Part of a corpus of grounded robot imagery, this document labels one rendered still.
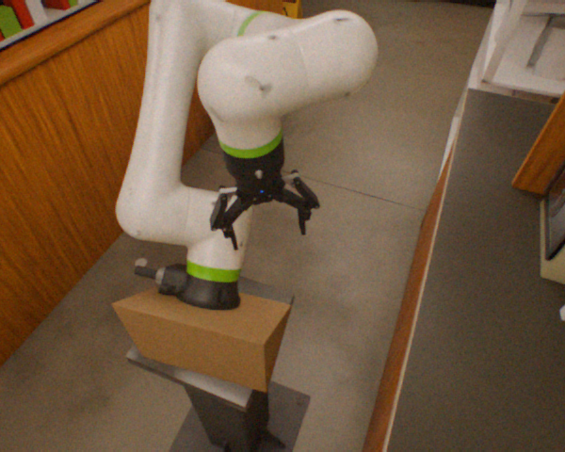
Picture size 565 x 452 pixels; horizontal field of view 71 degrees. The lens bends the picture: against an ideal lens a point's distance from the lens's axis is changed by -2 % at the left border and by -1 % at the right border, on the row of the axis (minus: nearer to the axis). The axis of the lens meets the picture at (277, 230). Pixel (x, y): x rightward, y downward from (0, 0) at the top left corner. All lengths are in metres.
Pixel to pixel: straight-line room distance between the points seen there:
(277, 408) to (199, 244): 1.19
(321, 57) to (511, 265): 0.97
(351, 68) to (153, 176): 0.47
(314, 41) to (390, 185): 2.41
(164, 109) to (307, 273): 1.61
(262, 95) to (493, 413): 0.85
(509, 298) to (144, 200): 0.96
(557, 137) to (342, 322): 1.26
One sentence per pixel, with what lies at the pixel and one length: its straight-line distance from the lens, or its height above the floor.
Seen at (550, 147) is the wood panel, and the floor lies 1.12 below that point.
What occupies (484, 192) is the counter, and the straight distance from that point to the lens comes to 1.52.
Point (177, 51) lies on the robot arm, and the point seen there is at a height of 1.51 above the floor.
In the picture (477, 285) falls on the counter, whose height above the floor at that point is 0.94.
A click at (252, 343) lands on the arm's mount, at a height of 1.18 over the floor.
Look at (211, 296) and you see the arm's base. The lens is 0.89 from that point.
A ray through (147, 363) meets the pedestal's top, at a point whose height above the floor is 0.94.
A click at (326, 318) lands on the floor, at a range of 2.15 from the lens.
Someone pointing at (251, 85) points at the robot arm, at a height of 1.63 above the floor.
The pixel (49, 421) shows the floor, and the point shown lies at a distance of 2.18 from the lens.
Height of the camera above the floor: 1.87
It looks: 49 degrees down
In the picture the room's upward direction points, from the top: straight up
